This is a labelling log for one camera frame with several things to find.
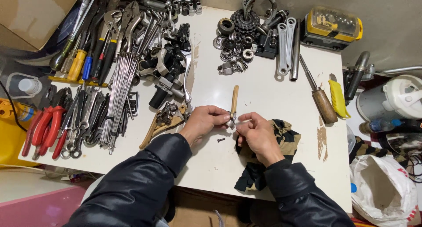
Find person's right hand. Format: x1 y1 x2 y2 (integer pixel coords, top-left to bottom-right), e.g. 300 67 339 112
235 112 286 168

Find person's left hand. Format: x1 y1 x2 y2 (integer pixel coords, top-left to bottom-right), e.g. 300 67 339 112
179 105 231 146

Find small silver clamp band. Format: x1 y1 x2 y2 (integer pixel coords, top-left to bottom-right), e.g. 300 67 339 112
226 119 251 130

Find tan brake lever with clamp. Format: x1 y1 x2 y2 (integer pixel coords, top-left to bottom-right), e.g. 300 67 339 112
229 85 240 121

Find black and tan striped cloth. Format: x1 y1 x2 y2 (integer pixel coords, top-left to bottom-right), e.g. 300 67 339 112
234 119 302 192

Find silver brake lever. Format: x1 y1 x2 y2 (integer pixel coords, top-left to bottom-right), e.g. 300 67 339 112
182 39 194 105

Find pile of black brake levers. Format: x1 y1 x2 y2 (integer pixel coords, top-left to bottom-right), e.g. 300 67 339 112
138 23 192 110

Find set of black hex keys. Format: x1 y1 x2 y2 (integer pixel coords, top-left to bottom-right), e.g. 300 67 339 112
115 91 140 137

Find pile of bearing rings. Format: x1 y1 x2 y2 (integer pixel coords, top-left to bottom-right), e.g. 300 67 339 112
213 18 256 76

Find bundle of steel spokes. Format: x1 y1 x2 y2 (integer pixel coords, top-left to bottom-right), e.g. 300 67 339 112
99 13 155 155

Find yellow utility knife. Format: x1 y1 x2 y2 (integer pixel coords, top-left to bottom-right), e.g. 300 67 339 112
328 73 352 119

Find grey steel tube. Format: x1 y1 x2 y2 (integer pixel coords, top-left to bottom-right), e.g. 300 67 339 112
289 18 302 82

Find black freewheel cog cluster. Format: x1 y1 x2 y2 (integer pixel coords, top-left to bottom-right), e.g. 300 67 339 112
230 9 262 37

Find striped cloth heap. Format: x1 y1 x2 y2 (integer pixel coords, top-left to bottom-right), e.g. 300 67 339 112
349 136 409 168

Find pile of steel wrenches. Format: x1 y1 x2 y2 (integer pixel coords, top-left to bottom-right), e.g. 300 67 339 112
59 85 111 160

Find plastic water bottle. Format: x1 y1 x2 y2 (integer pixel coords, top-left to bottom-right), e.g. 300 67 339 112
359 118 404 135

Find silver pedal axle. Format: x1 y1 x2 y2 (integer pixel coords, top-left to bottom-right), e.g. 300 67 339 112
255 10 290 36

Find group of steel sockets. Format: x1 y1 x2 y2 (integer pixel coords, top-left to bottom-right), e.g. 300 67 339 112
171 0 203 17

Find yellow ruler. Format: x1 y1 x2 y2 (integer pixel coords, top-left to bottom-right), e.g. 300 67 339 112
48 76 109 88

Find white plastic bag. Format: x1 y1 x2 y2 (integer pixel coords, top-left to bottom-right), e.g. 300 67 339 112
349 154 419 227

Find yellow and black bit case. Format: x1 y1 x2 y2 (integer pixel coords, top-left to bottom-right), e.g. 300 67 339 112
301 6 363 52

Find silver brake caliper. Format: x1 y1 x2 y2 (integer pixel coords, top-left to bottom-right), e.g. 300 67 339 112
242 0 278 23

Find white and grey kettle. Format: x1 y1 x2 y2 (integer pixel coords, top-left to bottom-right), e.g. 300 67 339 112
356 74 422 123

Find clear bottle with white cap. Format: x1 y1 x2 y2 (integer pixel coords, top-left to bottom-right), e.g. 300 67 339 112
5 72 43 99

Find orange oil bottle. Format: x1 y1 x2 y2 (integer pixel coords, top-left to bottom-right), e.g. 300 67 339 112
0 100 36 122

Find yellow plastic canister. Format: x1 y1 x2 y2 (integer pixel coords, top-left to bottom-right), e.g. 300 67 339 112
0 98 40 168

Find cardboard box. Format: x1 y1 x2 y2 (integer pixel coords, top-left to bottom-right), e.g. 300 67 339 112
0 0 82 52

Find tan brake lever with bracket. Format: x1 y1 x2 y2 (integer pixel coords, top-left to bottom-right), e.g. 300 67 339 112
139 103 189 150

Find wooden handle screwdriver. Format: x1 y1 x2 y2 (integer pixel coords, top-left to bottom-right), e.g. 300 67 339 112
299 54 338 125

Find black metal bracket part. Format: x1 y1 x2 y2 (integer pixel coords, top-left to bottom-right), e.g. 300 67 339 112
254 29 280 60

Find black handle pliers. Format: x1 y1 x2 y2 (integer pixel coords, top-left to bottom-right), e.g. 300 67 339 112
90 29 119 86

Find handlebar with black grip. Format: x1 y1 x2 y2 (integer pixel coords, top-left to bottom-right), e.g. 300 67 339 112
343 50 422 106

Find blue handle screwdriver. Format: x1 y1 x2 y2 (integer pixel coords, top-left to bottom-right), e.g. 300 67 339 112
82 39 99 81

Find yellow handle screwdriver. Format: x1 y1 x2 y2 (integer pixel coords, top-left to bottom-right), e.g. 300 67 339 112
67 33 91 82

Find clear amber handle screwdriver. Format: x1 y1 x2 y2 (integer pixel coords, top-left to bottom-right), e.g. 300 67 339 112
61 36 81 74

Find red handle pliers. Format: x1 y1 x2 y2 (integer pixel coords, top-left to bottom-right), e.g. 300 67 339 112
32 105 67 160

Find dark green handle screwdriver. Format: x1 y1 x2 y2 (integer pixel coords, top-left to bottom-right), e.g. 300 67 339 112
49 0 91 71

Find red handle cutters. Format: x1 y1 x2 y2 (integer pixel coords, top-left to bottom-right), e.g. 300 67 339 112
21 110 44 157

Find black cable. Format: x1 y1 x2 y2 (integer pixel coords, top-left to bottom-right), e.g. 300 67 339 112
0 79 28 133

